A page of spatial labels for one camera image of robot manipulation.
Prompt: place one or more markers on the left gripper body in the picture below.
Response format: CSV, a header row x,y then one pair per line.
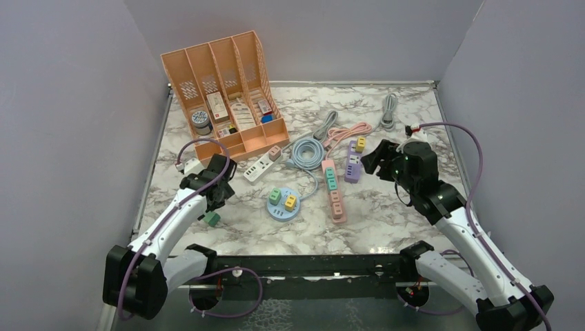
x,y
227,193

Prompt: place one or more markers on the purple power strip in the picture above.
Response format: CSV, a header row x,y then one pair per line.
x,y
353,164

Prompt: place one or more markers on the white red box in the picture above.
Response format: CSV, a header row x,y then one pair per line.
x,y
217,107

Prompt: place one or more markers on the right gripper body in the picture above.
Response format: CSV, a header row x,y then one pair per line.
x,y
392,167

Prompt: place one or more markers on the white power strip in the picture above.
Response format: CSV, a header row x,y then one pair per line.
x,y
260,168

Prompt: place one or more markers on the green usb charger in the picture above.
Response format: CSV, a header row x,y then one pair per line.
x,y
275,196

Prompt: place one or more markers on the pink power strip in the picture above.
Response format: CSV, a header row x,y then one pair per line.
x,y
330,163

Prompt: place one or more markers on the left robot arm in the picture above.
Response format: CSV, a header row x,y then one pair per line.
x,y
139,277

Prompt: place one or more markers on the round blue power strip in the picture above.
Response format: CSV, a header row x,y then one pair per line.
x,y
277,212

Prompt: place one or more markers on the pink usb charger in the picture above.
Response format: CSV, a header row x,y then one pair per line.
x,y
337,210
274,153
334,196

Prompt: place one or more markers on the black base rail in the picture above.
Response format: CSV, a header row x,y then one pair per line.
x,y
299,277

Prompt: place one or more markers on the round tin in organizer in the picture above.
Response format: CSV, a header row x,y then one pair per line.
x,y
201,122

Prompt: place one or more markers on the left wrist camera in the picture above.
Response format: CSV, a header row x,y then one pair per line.
x,y
192,166

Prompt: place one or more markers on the yellow usb charger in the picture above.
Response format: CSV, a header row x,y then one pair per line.
x,y
290,203

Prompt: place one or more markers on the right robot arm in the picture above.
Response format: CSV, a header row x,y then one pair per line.
x,y
498,295

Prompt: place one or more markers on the teal usb charger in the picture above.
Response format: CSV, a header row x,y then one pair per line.
x,y
329,173
332,184

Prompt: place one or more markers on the orange desk file organizer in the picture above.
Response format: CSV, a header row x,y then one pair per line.
x,y
234,66

